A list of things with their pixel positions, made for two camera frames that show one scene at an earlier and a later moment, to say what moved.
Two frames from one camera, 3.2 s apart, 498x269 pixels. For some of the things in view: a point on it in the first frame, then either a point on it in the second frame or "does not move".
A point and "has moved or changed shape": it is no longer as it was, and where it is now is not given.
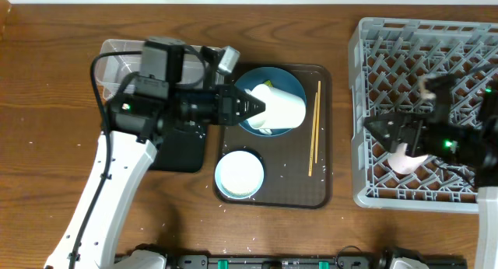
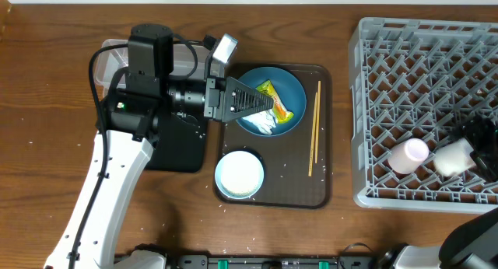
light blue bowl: [239, 174] does not move
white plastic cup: [282, 110] has moved or changed shape
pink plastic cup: [401, 163] does not move
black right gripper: [398, 124] -> [474, 128]
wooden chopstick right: [317, 120] does not move
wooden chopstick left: [313, 136] does not move
